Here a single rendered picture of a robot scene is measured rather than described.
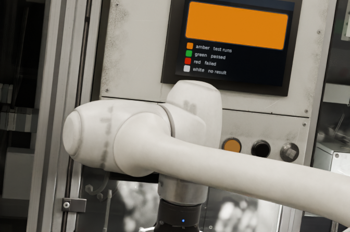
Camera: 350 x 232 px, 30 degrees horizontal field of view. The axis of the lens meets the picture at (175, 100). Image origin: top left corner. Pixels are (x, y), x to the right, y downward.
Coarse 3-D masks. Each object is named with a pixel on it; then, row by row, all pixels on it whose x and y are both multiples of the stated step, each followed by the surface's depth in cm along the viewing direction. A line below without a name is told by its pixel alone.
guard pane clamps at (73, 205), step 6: (66, 198) 122; (72, 198) 123; (66, 204) 122; (72, 204) 123; (78, 204) 123; (84, 204) 123; (66, 210) 123; (72, 210) 123; (78, 210) 123; (84, 210) 123
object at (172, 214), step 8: (160, 200) 115; (160, 208) 115; (168, 208) 113; (176, 208) 113; (184, 208) 113; (192, 208) 113; (200, 208) 115; (160, 216) 115; (168, 216) 113; (176, 216) 113; (184, 216) 113; (192, 216) 114; (160, 224) 115; (168, 224) 115; (176, 224) 113; (184, 224) 113; (192, 224) 114
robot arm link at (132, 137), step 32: (64, 128) 102; (96, 128) 98; (128, 128) 97; (160, 128) 99; (96, 160) 99; (128, 160) 98; (160, 160) 93; (192, 160) 91; (224, 160) 90; (256, 160) 90; (256, 192) 89; (288, 192) 87; (320, 192) 86
